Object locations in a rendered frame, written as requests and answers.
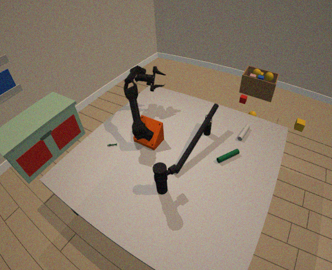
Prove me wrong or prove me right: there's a green cylinder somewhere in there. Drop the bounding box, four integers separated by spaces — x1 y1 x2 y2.
217 149 239 163

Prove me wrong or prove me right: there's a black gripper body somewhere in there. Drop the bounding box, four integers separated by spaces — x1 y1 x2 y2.
144 66 157 92

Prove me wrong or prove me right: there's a grey cylinder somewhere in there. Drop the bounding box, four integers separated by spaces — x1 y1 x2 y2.
238 124 250 141

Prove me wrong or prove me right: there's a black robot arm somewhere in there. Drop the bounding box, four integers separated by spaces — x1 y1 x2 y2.
124 65 154 141

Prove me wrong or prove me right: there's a black post with cap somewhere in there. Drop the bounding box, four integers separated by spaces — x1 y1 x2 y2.
152 163 167 195

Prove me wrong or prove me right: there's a black metal rail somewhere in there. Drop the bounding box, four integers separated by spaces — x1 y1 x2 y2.
176 103 218 174

